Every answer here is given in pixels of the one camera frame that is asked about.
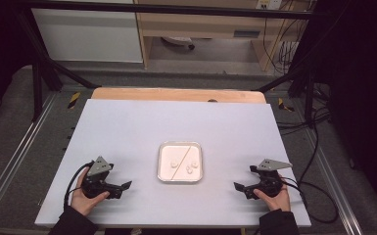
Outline square metal tray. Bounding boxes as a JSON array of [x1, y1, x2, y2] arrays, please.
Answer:
[[157, 140, 205, 184]]

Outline aluminium floor rail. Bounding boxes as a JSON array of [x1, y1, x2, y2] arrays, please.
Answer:
[[302, 126, 364, 235], [0, 92, 59, 223]]

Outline black floor cables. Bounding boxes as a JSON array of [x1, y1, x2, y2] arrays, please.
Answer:
[[275, 82, 332, 184]]

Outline black curtain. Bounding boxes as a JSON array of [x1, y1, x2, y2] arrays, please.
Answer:
[[0, 0, 35, 131], [311, 0, 377, 216]]

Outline wall power outlet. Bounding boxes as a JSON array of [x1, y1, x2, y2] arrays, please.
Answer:
[[256, 0, 283, 10]]

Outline person's right hand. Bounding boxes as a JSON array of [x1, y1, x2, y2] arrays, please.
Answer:
[[253, 175, 292, 212]]

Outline hand-held gripper cable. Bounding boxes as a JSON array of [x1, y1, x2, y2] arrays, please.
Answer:
[[280, 176, 340, 225], [63, 162, 94, 211]]

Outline person's left hand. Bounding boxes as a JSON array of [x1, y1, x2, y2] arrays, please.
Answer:
[[71, 167, 111, 216]]

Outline white cabinet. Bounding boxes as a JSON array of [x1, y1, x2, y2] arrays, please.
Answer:
[[30, 8, 144, 64]]

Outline thin wooden skewer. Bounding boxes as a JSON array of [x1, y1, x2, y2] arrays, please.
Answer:
[[170, 145, 192, 180]]

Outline right hand-held gripper cable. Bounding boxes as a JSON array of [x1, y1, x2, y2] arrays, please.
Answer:
[[280, 176, 340, 225]]

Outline light wooden desk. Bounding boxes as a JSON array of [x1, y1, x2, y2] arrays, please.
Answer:
[[133, 0, 307, 71]]

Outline left hand-held gripper cable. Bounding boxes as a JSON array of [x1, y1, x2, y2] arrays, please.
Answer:
[[63, 162, 94, 211]]

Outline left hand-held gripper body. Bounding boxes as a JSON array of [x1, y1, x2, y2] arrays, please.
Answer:
[[81, 156, 125, 200]]

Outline office chair base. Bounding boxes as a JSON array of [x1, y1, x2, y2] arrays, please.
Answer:
[[161, 36, 196, 51]]

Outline hanging black cables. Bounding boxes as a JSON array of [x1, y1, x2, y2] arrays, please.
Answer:
[[262, 0, 311, 75]]

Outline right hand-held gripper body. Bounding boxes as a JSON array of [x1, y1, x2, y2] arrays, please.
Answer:
[[249, 159, 293, 199]]

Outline black metal frame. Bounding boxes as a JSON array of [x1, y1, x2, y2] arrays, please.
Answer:
[[13, 0, 321, 122]]

